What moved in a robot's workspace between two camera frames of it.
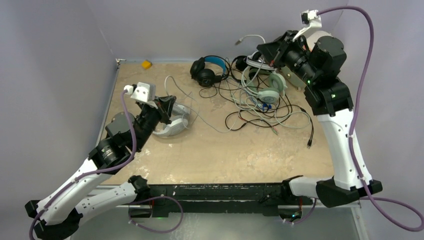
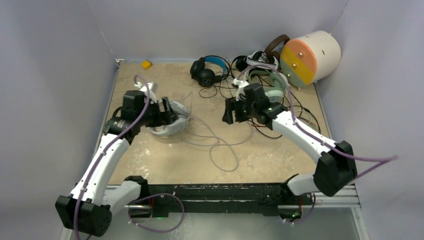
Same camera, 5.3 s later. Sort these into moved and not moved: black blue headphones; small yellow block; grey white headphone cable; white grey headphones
Moved: grey white headphone cable
Not moved: black blue headphones; small yellow block; white grey headphones
